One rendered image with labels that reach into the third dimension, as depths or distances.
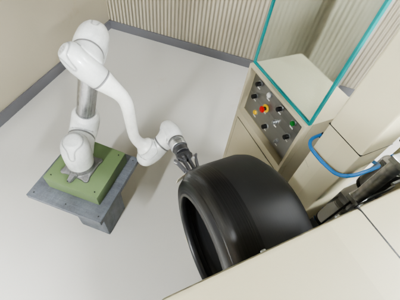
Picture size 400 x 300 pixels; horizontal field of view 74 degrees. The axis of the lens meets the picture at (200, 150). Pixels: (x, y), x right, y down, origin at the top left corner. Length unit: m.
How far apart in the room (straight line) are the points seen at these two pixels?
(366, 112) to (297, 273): 0.48
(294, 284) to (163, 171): 2.23
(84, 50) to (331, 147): 0.95
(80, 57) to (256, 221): 0.87
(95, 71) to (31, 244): 1.69
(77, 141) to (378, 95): 1.34
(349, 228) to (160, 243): 1.90
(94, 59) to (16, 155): 2.00
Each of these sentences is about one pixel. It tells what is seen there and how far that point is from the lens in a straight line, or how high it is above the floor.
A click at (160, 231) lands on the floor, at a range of 2.34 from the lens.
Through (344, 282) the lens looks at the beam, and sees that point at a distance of 0.50.
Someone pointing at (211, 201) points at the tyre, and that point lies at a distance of 0.83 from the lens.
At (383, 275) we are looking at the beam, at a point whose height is 1.78.
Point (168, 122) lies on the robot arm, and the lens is 1.46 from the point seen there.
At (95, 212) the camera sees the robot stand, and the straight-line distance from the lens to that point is 1.75.
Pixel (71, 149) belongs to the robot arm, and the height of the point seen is 1.01.
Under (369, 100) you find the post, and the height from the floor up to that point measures 1.79.
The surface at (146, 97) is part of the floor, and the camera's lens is 3.29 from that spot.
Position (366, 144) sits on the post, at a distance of 0.83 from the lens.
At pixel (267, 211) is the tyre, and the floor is 1.49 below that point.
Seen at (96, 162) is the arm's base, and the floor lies 0.77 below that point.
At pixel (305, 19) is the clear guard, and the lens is 1.40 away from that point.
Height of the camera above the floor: 2.20
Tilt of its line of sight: 52 degrees down
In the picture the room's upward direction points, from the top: 10 degrees clockwise
